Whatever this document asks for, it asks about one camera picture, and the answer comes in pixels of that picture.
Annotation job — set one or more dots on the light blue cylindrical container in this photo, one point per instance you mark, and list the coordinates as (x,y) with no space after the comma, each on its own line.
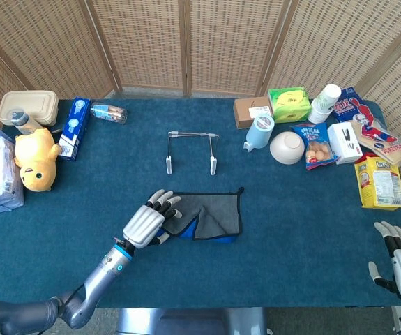
(259,134)

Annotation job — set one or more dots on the green tissue pack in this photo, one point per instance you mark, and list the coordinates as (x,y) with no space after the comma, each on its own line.
(291,103)

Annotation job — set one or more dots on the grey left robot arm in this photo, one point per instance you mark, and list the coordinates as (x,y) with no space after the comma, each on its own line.
(99,282)

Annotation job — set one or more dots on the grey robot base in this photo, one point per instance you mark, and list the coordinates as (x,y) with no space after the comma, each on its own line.
(200,322)

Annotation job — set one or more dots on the cream upturned bowl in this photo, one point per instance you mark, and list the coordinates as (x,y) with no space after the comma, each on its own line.
(287,148)

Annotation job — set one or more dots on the stack of paper cups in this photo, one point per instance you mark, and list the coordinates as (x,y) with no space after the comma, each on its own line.
(324,103)

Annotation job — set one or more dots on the clear plastic snack bottle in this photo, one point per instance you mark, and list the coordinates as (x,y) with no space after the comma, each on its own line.
(109,112)

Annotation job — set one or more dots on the beige lidded lunch box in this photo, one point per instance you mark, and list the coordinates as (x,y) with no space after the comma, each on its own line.
(29,104)

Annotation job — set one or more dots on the brown cardboard box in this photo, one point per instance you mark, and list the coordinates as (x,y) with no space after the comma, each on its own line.
(247,113)

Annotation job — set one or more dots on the blue cookie snack bag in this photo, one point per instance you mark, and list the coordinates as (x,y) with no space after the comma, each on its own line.
(317,146)

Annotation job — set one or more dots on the grey and blue cloth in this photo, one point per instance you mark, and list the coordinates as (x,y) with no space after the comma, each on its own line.
(217,213)

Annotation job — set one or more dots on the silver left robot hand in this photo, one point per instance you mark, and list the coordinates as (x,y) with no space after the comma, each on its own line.
(142,225)

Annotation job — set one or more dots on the bottle with grey cap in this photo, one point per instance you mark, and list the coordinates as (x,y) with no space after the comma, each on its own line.
(24,122)

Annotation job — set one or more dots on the teal carpet table cover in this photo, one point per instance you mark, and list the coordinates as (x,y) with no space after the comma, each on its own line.
(291,244)

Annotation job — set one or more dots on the white box with black print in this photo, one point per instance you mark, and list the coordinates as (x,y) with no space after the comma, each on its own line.
(344,143)

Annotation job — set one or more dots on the blue toothpaste box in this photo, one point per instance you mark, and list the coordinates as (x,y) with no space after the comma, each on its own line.
(74,129)

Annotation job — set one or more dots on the beige bag with red text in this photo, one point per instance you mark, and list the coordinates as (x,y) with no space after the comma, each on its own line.
(392,146)

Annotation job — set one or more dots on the blue box with red figure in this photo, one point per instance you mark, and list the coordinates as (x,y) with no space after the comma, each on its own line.
(351,104)

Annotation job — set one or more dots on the yellow plush toy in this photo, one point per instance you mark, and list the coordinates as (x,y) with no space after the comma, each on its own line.
(36,157)

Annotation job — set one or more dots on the yellow tea bag pack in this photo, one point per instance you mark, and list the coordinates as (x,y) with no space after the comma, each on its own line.
(381,183)

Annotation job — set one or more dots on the wicker folding screen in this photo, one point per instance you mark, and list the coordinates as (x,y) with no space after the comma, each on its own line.
(221,42)

